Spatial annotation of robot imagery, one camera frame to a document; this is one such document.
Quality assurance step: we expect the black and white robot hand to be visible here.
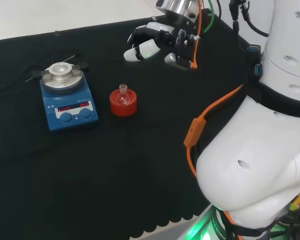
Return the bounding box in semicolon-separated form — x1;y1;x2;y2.
123;11;201;71

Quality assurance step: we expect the clear glass round-bottom flask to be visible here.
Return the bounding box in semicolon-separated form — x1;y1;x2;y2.
117;84;130;105

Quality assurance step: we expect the orange-red round flask stand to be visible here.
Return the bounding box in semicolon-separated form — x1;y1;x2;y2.
109;88;138;118

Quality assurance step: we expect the thin steel probe rod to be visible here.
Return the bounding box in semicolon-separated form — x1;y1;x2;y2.
24;55;76;83

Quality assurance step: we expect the blue heater with steel plate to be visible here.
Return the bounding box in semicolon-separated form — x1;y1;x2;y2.
31;62;100;133

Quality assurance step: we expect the black bench cloth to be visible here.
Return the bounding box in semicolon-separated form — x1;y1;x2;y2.
0;8;266;240

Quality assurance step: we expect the pale base board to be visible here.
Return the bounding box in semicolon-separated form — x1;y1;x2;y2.
162;202;216;240

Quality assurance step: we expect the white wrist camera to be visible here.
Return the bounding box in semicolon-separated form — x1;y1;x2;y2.
154;0;171;12

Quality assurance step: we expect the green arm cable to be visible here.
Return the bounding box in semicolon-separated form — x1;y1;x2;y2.
203;0;216;33

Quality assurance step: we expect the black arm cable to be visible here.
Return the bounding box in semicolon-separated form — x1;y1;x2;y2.
228;0;270;38

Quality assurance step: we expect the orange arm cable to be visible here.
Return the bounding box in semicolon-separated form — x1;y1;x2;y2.
183;0;245;240

